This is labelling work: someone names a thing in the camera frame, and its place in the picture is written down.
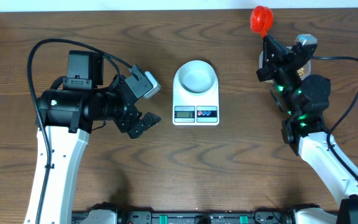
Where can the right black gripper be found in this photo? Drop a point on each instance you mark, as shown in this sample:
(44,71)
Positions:
(273,64)

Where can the red plastic measuring scoop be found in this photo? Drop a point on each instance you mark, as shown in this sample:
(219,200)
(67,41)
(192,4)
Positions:
(261,20)

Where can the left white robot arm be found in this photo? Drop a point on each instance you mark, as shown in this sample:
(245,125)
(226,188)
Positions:
(68,109)

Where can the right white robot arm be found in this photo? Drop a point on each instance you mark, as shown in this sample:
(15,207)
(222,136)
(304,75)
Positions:
(304,100)

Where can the yellow soybeans pile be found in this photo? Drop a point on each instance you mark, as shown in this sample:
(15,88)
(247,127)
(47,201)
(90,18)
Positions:
(301,72)

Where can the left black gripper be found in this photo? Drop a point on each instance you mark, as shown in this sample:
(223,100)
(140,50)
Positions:
(126,122)

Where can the white digital kitchen scale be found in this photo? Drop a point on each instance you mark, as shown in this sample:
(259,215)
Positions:
(191,109)

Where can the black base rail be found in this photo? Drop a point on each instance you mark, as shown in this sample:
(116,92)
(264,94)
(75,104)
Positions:
(147,217)

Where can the clear plastic food container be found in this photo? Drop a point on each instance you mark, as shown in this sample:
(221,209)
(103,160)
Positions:
(281,65)

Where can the pale blue round bowl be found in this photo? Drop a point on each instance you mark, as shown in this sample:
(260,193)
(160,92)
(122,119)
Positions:
(196,76)

